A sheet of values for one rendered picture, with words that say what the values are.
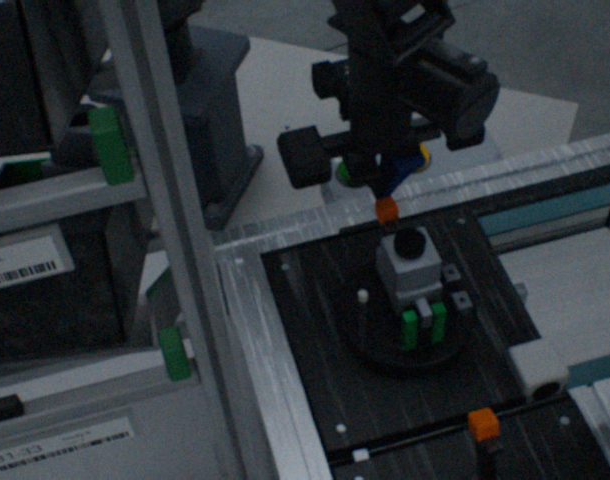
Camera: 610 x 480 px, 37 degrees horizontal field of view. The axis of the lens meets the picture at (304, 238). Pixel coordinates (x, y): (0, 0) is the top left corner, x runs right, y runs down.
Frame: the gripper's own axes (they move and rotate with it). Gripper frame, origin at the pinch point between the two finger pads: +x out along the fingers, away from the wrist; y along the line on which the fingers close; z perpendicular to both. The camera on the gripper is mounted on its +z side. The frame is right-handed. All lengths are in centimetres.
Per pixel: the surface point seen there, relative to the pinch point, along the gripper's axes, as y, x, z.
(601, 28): -114, 109, 132
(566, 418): -10.2, 12.2, -23.9
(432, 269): -1.2, 1.5, -11.2
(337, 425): 10.2, 12.3, -18.1
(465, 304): -5.1, 8.8, -11.1
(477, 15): -82, 109, 149
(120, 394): 25.4, -21.8, -30.2
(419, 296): 0.1, 4.3, -11.8
